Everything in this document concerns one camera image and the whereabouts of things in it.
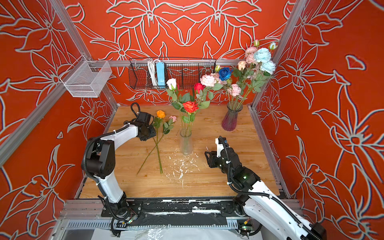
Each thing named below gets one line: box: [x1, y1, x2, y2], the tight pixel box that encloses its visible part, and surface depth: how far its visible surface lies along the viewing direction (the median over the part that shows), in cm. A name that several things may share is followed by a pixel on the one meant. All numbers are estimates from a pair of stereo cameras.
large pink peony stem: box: [200, 73, 223, 100], surface depth 69 cm
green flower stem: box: [240, 39, 263, 102], surface depth 79 cm
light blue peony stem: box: [240, 47, 276, 110], surface depth 71 cm
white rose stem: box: [166, 78, 185, 135], surface depth 74 cm
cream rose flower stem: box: [233, 60, 247, 91], surface depth 83 cm
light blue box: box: [156, 62, 166, 86], surface depth 92 cm
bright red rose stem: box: [182, 101, 199, 137], surface depth 74 cm
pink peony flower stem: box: [228, 83, 242, 110], surface depth 85 cm
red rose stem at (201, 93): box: [193, 82, 211, 109], surface depth 74 cm
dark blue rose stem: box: [218, 67, 233, 110], surface depth 71 cm
